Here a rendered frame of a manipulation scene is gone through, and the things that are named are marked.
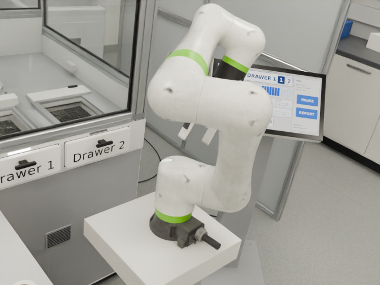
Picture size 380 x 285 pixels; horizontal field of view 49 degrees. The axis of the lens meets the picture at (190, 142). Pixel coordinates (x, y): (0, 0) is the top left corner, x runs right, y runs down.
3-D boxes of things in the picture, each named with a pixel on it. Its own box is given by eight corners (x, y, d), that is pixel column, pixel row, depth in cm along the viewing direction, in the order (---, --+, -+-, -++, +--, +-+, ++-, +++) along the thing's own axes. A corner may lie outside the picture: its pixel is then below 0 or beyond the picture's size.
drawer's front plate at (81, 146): (129, 150, 179) (130, 128, 174) (67, 168, 161) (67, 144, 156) (126, 148, 180) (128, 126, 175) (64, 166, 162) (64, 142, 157)
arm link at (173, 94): (193, 137, 94) (198, 91, 86) (139, 125, 96) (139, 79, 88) (210, 95, 108) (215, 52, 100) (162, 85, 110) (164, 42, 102)
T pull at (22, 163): (37, 165, 146) (37, 162, 146) (15, 171, 142) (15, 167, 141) (32, 160, 149) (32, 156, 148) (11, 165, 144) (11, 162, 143)
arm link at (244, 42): (275, 34, 124) (268, 35, 134) (238, 13, 123) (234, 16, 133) (251, 76, 127) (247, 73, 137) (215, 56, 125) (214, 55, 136)
